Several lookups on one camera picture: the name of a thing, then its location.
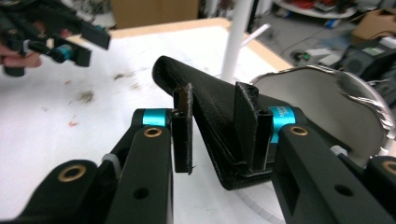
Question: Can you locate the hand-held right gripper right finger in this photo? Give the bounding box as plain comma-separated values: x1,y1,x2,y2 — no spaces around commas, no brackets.
233,80,297,172

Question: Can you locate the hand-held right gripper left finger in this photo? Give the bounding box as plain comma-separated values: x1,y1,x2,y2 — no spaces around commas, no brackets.
141,82,194,175

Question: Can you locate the black wallet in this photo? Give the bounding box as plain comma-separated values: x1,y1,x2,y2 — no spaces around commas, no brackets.
151,55,297,191

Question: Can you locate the white eggshell-shaped bowl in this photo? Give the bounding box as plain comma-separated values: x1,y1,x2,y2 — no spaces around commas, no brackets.
249,64,396,168

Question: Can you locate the plain brown cardboard box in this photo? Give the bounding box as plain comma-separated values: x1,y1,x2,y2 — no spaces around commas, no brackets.
109,0,201,30

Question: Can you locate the white stand with pole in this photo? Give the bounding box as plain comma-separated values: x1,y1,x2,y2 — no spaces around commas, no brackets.
219,0,289,224

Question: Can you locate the grey power supply unit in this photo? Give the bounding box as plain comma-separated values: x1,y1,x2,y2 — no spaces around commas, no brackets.
291,46,342,67

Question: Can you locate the white round table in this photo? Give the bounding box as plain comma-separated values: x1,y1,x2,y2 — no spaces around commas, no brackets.
273,0,358,21

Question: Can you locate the black computer tower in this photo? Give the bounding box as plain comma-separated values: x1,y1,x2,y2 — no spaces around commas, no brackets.
340,38,396,97

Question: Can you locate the small cardboard box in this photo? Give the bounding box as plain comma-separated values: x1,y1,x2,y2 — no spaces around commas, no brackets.
352,8,396,42

